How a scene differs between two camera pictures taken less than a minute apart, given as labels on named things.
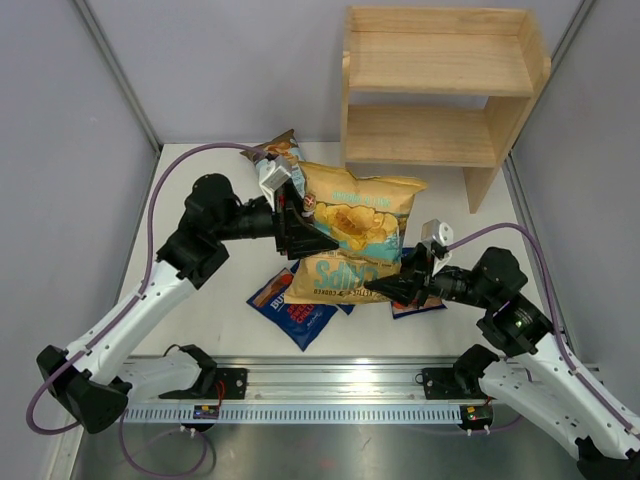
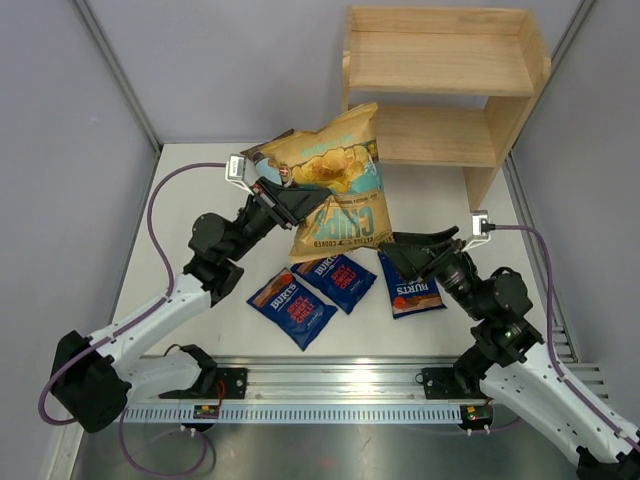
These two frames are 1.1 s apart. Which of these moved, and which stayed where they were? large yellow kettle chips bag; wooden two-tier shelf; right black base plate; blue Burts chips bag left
Moved: large yellow kettle chips bag
Stayed: wooden two-tier shelf; blue Burts chips bag left; right black base plate
